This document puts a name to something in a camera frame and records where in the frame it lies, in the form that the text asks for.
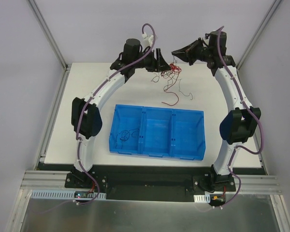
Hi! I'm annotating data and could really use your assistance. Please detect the red and black wires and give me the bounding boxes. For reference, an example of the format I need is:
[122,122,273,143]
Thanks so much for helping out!
[151,61,183,84]

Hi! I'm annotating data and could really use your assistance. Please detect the black wire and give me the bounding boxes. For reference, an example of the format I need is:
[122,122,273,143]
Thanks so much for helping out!
[177,78,194,100]
[115,128,139,149]

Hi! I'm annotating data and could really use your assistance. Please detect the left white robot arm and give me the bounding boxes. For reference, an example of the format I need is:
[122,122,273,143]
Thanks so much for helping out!
[66,35,170,188]

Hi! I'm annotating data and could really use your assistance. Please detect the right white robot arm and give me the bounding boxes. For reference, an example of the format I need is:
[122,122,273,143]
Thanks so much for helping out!
[171,28,261,192]

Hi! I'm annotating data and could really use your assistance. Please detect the blue three-compartment bin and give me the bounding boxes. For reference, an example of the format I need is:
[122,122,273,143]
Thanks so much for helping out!
[109,104,206,161]

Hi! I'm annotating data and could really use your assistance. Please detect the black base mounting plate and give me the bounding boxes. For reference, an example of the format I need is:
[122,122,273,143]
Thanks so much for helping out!
[65,165,236,202]

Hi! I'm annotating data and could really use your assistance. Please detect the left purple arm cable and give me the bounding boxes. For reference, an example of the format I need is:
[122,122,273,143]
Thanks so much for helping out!
[74,23,157,206]

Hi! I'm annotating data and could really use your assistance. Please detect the right white cable duct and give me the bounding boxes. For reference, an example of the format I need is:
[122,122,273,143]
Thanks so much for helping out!
[193,194,211,203]

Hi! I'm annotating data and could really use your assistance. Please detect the white cable duct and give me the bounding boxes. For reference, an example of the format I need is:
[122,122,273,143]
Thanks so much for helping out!
[193,194,211,203]
[31,190,106,201]

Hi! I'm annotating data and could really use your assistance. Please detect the left white cable duct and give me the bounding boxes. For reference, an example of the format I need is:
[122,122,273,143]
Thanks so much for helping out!
[31,190,106,201]

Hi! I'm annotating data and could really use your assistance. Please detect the aluminium rail frame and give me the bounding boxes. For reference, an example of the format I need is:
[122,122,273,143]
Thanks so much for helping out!
[7,63,290,232]

